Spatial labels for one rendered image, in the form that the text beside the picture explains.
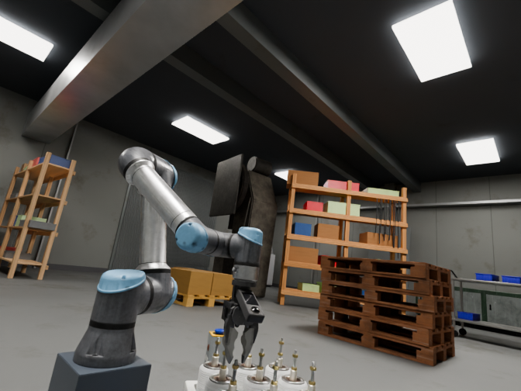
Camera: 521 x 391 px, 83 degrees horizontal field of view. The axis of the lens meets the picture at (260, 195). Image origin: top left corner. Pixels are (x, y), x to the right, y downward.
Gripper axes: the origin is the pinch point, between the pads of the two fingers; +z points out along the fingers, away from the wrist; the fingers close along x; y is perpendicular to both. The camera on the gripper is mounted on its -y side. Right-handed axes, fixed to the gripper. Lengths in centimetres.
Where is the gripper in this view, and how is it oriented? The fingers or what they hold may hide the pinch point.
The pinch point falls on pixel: (237, 358)
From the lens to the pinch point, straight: 91.1
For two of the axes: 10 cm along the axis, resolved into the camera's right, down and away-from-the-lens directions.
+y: -4.5, 1.6, 8.8
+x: -8.8, -2.2, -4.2
